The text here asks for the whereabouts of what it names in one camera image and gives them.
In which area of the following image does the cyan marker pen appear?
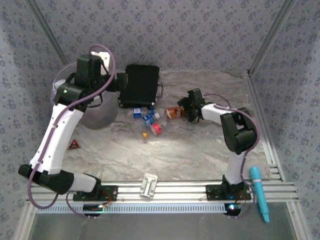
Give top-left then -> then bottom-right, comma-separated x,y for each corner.
249,166 -> 271,224

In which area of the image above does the aluminium table edge rail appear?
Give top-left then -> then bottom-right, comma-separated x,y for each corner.
246,71 -> 286,182

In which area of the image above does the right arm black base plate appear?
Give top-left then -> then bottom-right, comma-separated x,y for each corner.
205,184 -> 252,201

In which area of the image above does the black controller board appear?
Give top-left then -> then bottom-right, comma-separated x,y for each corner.
224,202 -> 242,217
82,203 -> 105,217

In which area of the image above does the right black controller board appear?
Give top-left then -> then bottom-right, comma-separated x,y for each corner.
224,202 -> 242,217

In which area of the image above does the crushed brown label bottle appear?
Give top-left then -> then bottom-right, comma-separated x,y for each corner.
164,106 -> 188,120

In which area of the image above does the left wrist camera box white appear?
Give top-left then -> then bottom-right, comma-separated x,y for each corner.
89,50 -> 112,74

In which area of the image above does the aluminium mounting rail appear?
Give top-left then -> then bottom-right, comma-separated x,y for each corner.
26,181 -> 300,203

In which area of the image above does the white slotted cable duct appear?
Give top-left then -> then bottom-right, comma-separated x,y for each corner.
36,202 -> 230,215

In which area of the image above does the clear bottle red label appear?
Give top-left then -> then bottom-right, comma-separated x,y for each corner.
149,120 -> 168,136

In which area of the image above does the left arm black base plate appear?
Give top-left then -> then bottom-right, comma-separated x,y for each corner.
72,185 -> 119,202

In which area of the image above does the black hard case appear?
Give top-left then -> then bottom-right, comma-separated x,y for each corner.
117,64 -> 165,110

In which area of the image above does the blue label bottle white cap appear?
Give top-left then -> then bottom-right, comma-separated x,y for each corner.
142,112 -> 161,127

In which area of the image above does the aluminium frame post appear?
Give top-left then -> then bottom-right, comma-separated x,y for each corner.
248,0 -> 298,76

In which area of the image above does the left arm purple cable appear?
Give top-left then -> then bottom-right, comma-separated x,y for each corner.
27,44 -> 117,220

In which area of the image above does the red triangle sticker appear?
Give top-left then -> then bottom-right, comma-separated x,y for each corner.
67,139 -> 81,151

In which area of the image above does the left black controller board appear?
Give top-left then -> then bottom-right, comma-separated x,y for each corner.
82,203 -> 105,217

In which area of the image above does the small blue label bottle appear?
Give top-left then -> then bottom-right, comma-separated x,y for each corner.
127,107 -> 143,119

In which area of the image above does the white plastic bracket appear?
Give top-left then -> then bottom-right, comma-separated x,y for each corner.
139,172 -> 159,200

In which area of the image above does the translucent purple plastic bin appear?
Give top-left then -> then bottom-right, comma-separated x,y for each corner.
51,62 -> 119,130

